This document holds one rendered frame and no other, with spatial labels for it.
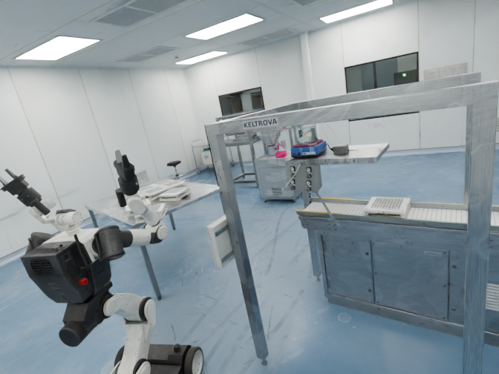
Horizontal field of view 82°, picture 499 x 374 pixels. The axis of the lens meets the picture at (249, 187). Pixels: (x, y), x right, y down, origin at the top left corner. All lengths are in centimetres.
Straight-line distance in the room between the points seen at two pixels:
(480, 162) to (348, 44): 606
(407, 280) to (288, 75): 588
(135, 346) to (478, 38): 681
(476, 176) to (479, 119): 18
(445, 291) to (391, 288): 32
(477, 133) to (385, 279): 142
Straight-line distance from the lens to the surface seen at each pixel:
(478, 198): 120
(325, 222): 217
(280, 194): 477
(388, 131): 703
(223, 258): 169
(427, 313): 242
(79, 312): 173
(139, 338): 210
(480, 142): 115
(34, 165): 608
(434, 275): 224
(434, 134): 706
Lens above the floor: 169
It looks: 16 degrees down
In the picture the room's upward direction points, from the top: 11 degrees counter-clockwise
